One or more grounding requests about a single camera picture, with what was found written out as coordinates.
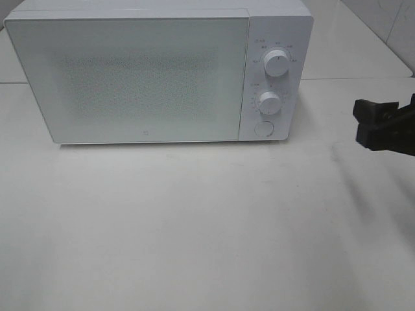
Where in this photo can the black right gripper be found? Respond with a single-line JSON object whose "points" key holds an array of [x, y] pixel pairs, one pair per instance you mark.
{"points": [[378, 132]]}

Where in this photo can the white microwave door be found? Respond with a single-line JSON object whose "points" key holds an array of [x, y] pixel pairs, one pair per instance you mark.
{"points": [[131, 81]]}

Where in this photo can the white round door button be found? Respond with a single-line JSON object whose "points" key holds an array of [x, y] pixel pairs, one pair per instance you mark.
{"points": [[264, 129]]}

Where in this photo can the white microwave oven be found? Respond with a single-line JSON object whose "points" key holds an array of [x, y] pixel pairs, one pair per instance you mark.
{"points": [[271, 24]]}

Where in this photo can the white timer knob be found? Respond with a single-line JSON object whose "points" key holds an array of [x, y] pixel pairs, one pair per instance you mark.
{"points": [[269, 103]]}

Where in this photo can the white upper power knob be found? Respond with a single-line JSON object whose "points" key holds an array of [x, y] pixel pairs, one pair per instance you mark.
{"points": [[276, 62]]}

